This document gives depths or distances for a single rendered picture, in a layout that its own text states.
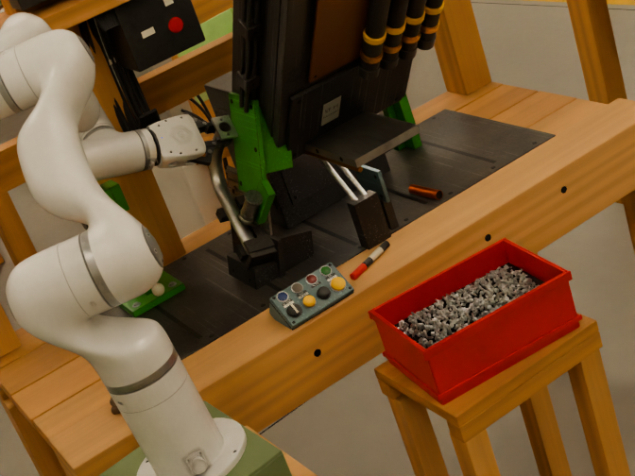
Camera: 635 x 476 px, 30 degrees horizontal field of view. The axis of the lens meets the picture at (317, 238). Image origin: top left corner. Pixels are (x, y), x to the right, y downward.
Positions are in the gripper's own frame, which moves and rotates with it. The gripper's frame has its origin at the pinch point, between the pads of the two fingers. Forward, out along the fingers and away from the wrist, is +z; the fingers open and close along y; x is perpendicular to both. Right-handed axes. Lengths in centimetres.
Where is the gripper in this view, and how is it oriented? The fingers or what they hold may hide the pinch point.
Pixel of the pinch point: (218, 134)
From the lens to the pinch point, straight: 247.4
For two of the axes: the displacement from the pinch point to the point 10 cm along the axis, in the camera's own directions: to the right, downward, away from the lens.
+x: -3.1, 5.1, 8.1
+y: -4.2, -8.3, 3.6
